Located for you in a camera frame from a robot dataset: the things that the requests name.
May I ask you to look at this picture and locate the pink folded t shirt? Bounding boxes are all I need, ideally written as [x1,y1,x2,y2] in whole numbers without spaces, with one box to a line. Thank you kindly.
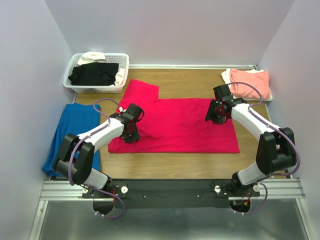
[228,68,272,100]

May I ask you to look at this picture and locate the white folded t shirt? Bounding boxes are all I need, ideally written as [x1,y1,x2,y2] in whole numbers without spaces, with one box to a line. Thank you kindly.
[220,68,274,102]

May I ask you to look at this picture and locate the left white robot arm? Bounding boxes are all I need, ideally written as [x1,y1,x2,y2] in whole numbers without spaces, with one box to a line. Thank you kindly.
[52,103,145,198]

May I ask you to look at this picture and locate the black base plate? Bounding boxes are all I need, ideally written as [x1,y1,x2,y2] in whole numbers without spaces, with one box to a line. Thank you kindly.
[83,178,260,214]

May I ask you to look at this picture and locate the aluminium rail frame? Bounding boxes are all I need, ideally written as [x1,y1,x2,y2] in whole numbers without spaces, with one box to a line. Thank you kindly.
[30,178,317,240]

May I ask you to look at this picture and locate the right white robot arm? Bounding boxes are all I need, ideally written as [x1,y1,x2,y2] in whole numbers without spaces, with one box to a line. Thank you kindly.
[205,84,301,196]

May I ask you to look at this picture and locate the black t shirt in basket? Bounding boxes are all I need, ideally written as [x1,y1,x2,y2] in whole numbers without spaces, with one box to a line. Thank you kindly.
[68,62,119,86]

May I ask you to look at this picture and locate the blue pleated cloth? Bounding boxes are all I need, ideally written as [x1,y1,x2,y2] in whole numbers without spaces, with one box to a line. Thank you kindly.
[42,103,100,177]

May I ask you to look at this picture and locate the cream t shirt in basket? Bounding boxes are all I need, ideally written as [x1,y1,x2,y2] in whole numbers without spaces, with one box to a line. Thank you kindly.
[75,51,128,87]

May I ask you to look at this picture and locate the white plastic laundry basket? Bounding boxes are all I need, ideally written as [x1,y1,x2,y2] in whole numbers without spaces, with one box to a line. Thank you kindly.
[63,52,129,94]

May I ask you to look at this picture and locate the red t shirt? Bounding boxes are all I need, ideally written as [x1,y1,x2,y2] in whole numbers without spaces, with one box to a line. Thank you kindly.
[108,79,240,154]

